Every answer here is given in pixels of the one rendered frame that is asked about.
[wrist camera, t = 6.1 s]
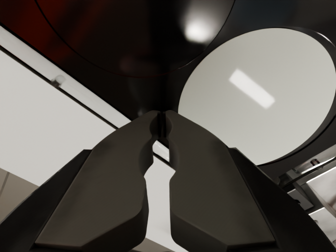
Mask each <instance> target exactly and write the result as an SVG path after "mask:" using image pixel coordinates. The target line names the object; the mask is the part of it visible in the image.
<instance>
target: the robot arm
mask: <svg viewBox="0 0 336 252"><path fill-rule="evenodd" d="M162 127H163V137H164V138H166V139H167V140H168V141H169V163H170V165H171V166H172V167H173V168H174V170H175V173H174V174H173V176H172V177H171V178H170V180H169V213H170V234H171V237H172V239H173V241H174V242H175V243H176V244H177V245H179V246H180V247H182V248H183V249H185V250H186V251H188V252H336V248H335V247H334V245H333V244H332V242H331V241H330V240H329V238H328V237H327V236H326V235H325V233H324V232H323V231H322V230H321V228H320V227H319V226H318V225H317V223H316V222H315V221H314V220H313V219H312V218H311V217H310V215H309V214H308V213H307V212H306V211H305V210H304V209H303V208H302V207H301V206H300V205H299V204H298V203H297V202H296V201H295V200H294V199H293V198H292V197H291V196H290V195H289V194H288V193H287V192H285V191H284V190H283V189H282V188H281V187H280V186H279V185H278V184H277V183H275V182H274V181H273V180H272V179H271V178H270V177H269V176H268V175H266V174H265V173H264V172H263V171H262V170H261V169H260V168H259V167H257V166H256V165H255V164H254V163H253V162H252V161H251V160H250V159H249V158H247V157H246V156H245V155H244V154H243V153H242V152H241V151H240V150H238V149H237V148H236V147H228V146H227V145H226V144H225V143H224V142H223V141H221V140H220V139H219V138H218V137H217V136H215V135H214V134H213V133H211V132H210V131H208V130H207V129H205V128H204V127H202V126H200V125H199V124H197V123H195V122H193V121H191V120H189V119H188V118H186V117H184V116H182V115H180V114H178V113H177V112H175V111H173V110H167V111H158V110H151V111H149V112H147V113H145V114H144V115H142V116H140V117H138V118H136V119H134V120H133V121H131V122H129V123H127V124H125V125H123V126H122V127H120V128H118V129H116V130H115V131H113V132H112V133H110V134H109V135H108V136H106V137H105V138H104V139H103V140H101V141H100V142H99V143H98V144H97V145H96V146H94V147H93V148H92V149H83V150H82V151H81V152H80V153H79V154H77V155H76V156H75V157H74V158H73V159H71V160H70V161H69V162H68V163H67V164H66V165H64V166H63V167H62V168H61V169H60V170H58V171H57V172H56V173H55V174H54V175H52V176H51V177H50V178H49V179H48V180H46V181H45V182H44V183H43V184H42V185H41V186H39V187H38V188H37V189H36V190H35V191H33V192H32V193H31V194H30V195H29V196H27V197H26V198H25V199H24V200H23V201H22V202H21V203H20V204H18V205H17V206H16V207H15V208H14V209H13V210H12V211H11V212H10V213H9V214H8V215H7V216H6V217H5V218H4V219H3V220H2V221H1V222H0V252H128V251H130V250H132V249H133V248H135V247H136V246H138V245H139V244H141V243H142V242H143V240H144V239H145V237H146V233H147V226H148V218H149V202H148V193H147V184H146V179H145V178H144V176H145V174H146V172H147V170H148V169H149V168H150V167H151V166H152V164H153V163H154V155H153V145H154V143H155V142H156V141H157V140H158V138H161V136H162Z"/></svg>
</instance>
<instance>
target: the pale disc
mask: <svg viewBox="0 0 336 252"><path fill-rule="evenodd" d="M335 92H336V71H335V66H334V63H333V61H332V59H331V57H330V55H329V53H328V52H327V50H326V49H325V48H324V47H323V46H322V45H321V44H320V43H319V42H318V41H317V40H315V39H314V38H312V37H311V36H309V35H307V34H305V33H302V32H299V31H296V30H292V29H286V28H265V29H258V30H254V31H250V32H247V33H244V34H241V35H239V36H236V37H234V38H232V39H230V40H228V41H226V42H225V43H223V44H222V45H220V46H218V47H217V48H216V49H214V50H213V51H212V52H211V53H209V54H208V55H207V56H206V57H205V58H204V59H203V60H202V61H201V62H200V63H199V64H198V65H197V67H196V68H195V69H194V71H193V72H192V73H191V75H190V76H189V78H188V80H187V82H186V83H185V86H184V88H183V90H182V93H181V96H180V100H179V105H178V114H180V115H182V116H184V117H185V118H187V119H189V120H191V121H193V122H194V123H196V124H198V125H200V126H202V127H203V128H205V129H207V130H208V131H210V132H211V133H212V134H214V135H215V136H217V137H218V138H219V139H220V140H221V141H223V142H224V143H225V144H226V145H227V146H228V147H229V148H237V149H238V150H240V151H241V152H242V153H243V154H244V155H245V156H246V157H247V158H248V159H250V160H251V161H252V162H253V163H254V164H255V165H260V164H264V163H267V162H270V161H273V160H276V159H278V158H280V157H282V156H284V155H286V154H288V153H290V152H291V151H293V150H294V149H296V148H297V147H299V146H300V145H301V144H302V143H304V142H305V141H306V140H307V139H308V138H309V137H310V136H311V135H312V134H313V133H314V132H315V131H316V130H317V129H318V127H319V126H320V125H321V123H322V122H323V121H324V119H325V117H326V116H327V114H328V112H329V110H330V108H331V106H332V103H333V100H334V96H335Z"/></svg>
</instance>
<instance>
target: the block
mask: <svg viewBox="0 0 336 252"><path fill-rule="evenodd" d="M301 187H302V189H303V190H304V192H305V193H306V194H307V196H308V197H309V199H310V200H311V202H312V203H313V207H311V208H309V209H306V210H305V211H306V212H307V213H308V214H309V215H310V217H311V218H312V219H313V220H314V221H315V222H316V224H317V225H318V226H319V227H320V228H321V230H322V231H323V232H324V233H325V235H326V236H327V237H328V239H329V240H330V241H331V243H332V244H333V245H334V247H335V248H336V211H335V210H334V209H333V208H332V207H331V206H330V205H329V204H328V203H327V202H326V201H325V200H323V199H322V198H321V197H320V196H319V195H318V194H317V193H316V192H315V191H314V190H313V189H312V188H311V187H310V186H309V185H308V184H307V183H305V184H304V185H302V186H301Z"/></svg>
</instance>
